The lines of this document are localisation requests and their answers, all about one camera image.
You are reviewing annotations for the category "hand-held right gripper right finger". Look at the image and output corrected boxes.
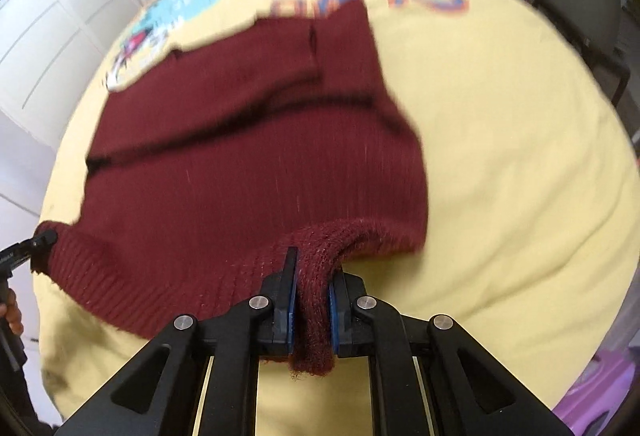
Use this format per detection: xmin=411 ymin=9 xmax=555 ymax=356
xmin=327 ymin=267 xmax=576 ymax=436

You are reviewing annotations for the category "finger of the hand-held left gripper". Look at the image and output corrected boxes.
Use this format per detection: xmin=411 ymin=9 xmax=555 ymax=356
xmin=0 ymin=230 xmax=58 ymax=274

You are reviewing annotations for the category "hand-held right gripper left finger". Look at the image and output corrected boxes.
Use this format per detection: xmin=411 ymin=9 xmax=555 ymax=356
xmin=52 ymin=247 xmax=300 ymax=436

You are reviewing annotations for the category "dark red knitted sweater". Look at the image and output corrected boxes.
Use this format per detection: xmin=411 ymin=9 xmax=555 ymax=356
xmin=32 ymin=0 xmax=430 ymax=379

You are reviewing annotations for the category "person's left hand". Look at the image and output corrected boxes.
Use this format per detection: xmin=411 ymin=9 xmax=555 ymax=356
xmin=0 ymin=290 xmax=24 ymax=338

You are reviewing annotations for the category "white wardrobe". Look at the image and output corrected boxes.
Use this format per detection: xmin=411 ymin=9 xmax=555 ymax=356
xmin=0 ymin=0 xmax=151 ymax=157

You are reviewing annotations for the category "yellow printed blanket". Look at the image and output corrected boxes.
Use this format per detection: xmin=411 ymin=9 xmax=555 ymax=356
xmin=37 ymin=0 xmax=638 ymax=436

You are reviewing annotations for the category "purple plastic item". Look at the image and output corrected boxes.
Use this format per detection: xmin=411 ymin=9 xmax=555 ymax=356
xmin=552 ymin=348 xmax=636 ymax=436

